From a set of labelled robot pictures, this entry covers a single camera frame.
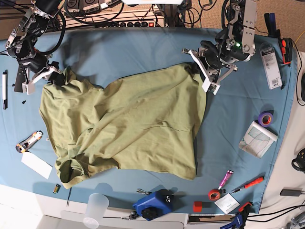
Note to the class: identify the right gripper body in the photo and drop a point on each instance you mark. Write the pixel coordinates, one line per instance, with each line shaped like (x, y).
(41, 67)

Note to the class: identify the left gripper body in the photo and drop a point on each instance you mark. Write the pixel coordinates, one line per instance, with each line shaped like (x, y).
(215, 63)

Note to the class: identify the olive green t-shirt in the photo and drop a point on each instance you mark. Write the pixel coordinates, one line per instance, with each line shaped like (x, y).
(146, 121)

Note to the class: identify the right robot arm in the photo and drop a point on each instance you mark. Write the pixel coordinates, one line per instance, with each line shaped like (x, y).
(20, 44)

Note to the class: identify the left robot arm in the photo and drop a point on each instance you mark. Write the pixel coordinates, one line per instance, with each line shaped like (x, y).
(234, 43)

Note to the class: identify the black and white marker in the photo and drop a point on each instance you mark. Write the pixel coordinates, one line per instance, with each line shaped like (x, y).
(4, 89)

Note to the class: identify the clear plastic package box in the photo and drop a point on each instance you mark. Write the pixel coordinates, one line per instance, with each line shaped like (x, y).
(270, 64)

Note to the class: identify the black power strip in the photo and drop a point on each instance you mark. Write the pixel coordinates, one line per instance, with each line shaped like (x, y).
(137, 24)

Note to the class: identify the purple tape roll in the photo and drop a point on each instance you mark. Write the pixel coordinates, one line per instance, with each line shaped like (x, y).
(265, 118)

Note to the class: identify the blue black clamp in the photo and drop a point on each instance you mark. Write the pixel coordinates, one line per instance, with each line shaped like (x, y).
(270, 22)

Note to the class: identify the orange grey utility knife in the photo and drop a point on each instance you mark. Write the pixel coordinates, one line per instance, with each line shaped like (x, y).
(26, 144)

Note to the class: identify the rolled printed paper sheet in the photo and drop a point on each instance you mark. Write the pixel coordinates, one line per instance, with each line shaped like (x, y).
(257, 140)

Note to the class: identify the orange black clamp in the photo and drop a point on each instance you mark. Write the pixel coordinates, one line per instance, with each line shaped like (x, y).
(287, 50)

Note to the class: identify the light blue table cloth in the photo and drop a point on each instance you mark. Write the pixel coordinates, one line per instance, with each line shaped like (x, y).
(104, 55)

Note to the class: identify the white paper card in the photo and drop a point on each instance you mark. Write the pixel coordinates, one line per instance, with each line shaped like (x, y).
(36, 164)

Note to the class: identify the pink glue tube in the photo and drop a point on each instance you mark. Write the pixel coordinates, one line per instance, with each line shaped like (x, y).
(225, 179)

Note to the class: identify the small green battery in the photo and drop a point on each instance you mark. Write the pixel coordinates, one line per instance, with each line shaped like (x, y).
(56, 189)

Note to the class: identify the red tape roll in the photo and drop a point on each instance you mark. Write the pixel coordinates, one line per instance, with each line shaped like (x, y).
(214, 194)

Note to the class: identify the black tweezers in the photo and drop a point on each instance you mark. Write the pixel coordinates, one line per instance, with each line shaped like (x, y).
(68, 198)

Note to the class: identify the white square paper note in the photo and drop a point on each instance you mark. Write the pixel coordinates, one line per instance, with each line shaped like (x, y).
(227, 203)

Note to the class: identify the red cube block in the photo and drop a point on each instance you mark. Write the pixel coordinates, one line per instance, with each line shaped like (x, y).
(197, 206)

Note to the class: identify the translucent plastic cup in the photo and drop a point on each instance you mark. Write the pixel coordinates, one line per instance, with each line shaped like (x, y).
(96, 207)

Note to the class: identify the blue plastic clamp device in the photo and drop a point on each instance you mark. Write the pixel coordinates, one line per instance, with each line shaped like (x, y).
(153, 205)

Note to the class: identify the black power adapter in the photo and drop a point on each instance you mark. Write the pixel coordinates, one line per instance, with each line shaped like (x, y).
(291, 192)

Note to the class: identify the blue orange spring clamp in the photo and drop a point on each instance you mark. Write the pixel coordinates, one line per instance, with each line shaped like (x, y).
(240, 218)

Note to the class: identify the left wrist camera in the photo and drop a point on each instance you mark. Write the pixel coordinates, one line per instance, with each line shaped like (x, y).
(210, 86)

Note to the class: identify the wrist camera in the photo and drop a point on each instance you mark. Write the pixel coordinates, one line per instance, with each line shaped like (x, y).
(210, 86)
(28, 88)

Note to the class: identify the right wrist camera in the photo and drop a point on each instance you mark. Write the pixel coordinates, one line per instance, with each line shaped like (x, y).
(28, 88)

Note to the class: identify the orange handled screwdriver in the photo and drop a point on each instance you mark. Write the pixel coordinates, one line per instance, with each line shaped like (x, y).
(250, 184)

